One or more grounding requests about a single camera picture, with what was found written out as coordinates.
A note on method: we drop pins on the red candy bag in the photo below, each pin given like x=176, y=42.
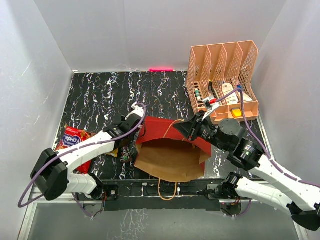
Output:
x=73, y=136

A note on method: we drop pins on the red brown paper bag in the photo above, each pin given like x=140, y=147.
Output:
x=165, y=154

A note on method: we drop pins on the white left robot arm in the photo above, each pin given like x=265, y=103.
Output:
x=54, y=171

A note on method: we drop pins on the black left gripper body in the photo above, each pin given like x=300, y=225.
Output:
x=131, y=140

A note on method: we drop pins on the yellow sticky note block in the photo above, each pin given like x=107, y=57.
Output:
x=236, y=112

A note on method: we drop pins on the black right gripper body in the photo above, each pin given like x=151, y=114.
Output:
x=202, y=128

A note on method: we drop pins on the brown M&M's pack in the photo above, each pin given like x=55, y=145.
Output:
x=128, y=154

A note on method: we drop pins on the pink tape strip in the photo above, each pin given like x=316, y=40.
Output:
x=161, y=69

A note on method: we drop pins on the yellow M&M's pack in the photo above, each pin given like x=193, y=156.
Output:
x=113, y=153

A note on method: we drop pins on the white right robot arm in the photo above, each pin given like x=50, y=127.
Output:
x=286, y=192

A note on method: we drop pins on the peach plastic file organizer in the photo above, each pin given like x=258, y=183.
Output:
x=217, y=69

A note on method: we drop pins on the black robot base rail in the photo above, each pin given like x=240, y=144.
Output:
x=152, y=194

